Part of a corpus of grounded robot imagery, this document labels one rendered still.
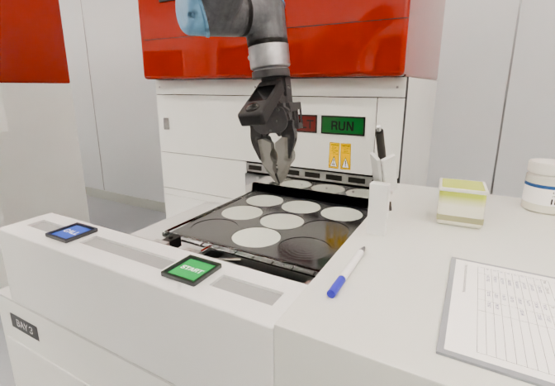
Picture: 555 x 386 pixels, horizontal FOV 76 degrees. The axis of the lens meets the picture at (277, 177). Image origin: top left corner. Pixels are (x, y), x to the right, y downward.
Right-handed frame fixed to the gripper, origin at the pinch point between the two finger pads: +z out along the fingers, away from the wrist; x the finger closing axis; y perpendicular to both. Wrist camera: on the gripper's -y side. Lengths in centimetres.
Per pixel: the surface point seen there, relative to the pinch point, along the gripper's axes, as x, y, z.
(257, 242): 4.6, -2.8, 12.4
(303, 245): -4.1, -0.4, 13.5
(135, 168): 250, 202, 31
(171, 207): 61, 37, 18
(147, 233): 42.5, 6.0, 15.8
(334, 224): -6.6, 12.8, 13.7
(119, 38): 240, 201, -91
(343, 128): -5.9, 30.8, -6.0
